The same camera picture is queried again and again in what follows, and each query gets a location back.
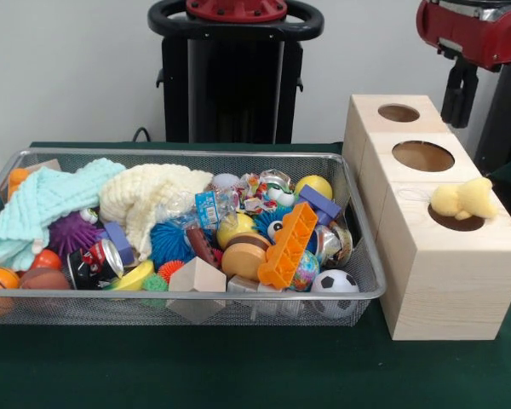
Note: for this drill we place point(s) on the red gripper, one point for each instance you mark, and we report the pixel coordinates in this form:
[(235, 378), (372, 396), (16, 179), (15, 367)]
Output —
[(485, 40)]

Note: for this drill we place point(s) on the yellow plush duck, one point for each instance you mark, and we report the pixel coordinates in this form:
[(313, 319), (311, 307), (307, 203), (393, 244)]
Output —
[(472, 200)]

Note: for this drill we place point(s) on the red robot base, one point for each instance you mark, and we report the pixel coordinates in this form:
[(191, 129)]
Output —
[(238, 8)]

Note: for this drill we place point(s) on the wooden box with three holes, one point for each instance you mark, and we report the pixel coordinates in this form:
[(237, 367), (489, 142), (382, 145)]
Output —
[(451, 289)]

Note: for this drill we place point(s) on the clear mesh bin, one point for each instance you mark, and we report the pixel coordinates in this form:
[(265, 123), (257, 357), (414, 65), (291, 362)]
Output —
[(238, 317)]

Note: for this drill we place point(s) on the yellow ball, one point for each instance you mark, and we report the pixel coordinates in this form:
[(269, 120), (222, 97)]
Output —
[(234, 230), (315, 184)]

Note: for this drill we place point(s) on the purple toy block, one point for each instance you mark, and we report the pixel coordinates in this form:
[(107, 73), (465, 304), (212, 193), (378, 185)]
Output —
[(321, 206)]

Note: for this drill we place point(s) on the toy burger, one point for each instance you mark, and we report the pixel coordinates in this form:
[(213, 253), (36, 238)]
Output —
[(242, 260)]

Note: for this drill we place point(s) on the plain wooden block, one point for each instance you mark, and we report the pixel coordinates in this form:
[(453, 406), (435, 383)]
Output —
[(196, 279)]

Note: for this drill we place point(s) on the cream knitted cloth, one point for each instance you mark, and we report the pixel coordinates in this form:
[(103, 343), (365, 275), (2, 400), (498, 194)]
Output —
[(153, 191)]

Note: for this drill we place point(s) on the silver-topped soda can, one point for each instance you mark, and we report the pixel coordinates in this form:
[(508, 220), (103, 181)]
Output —
[(95, 264)]

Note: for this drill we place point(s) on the mint green knitted cloth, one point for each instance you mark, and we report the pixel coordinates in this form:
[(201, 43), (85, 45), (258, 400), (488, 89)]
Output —
[(47, 196)]

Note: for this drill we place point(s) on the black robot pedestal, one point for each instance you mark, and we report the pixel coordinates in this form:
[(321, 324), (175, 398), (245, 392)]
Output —
[(238, 106)]

